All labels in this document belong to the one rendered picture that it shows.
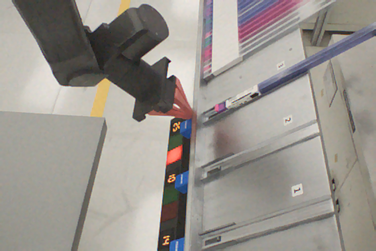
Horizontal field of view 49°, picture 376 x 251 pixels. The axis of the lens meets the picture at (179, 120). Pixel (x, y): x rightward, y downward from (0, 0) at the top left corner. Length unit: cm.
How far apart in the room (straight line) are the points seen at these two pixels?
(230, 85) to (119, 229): 81
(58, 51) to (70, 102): 127
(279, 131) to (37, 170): 46
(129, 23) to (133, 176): 99
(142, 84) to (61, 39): 19
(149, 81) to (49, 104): 117
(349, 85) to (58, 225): 66
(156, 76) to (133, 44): 9
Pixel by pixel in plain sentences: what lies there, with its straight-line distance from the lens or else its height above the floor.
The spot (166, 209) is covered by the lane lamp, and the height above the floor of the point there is 66.
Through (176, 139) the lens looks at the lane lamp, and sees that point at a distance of 74.
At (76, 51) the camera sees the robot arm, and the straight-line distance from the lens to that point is 50.
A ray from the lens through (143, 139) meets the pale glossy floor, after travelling 158.
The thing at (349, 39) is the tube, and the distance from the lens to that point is 60.
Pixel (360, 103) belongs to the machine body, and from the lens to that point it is 94.
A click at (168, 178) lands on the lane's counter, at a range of 71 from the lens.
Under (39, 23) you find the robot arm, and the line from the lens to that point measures 44.
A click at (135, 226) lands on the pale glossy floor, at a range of 140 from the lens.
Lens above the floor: 126
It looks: 50 degrees down
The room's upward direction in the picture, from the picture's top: straight up
